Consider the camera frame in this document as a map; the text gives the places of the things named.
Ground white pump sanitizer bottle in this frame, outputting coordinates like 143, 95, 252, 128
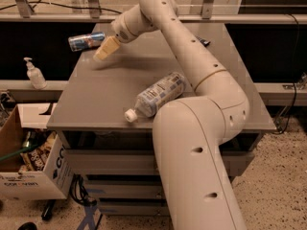
24, 57, 47, 89

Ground black floor cable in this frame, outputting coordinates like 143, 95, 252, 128
0, 0, 123, 15

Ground black cable bundle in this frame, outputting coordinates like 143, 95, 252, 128
69, 174, 98, 207

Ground white cardboard box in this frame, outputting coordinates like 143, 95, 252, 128
0, 103, 73, 200

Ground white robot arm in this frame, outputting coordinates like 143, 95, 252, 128
94, 0, 249, 230

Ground blue silver redbull can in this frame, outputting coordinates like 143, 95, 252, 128
68, 32, 105, 52

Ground grey drawer cabinet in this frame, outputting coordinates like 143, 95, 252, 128
48, 23, 275, 216

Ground dark blue snack bar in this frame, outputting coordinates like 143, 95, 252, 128
196, 36, 210, 47

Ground brown snack bag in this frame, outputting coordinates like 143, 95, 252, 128
20, 131, 56, 172

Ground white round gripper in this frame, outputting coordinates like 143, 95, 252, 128
93, 5, 156, 60

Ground clear plastic water bottle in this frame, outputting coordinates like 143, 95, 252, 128
125, 72, 186, 123

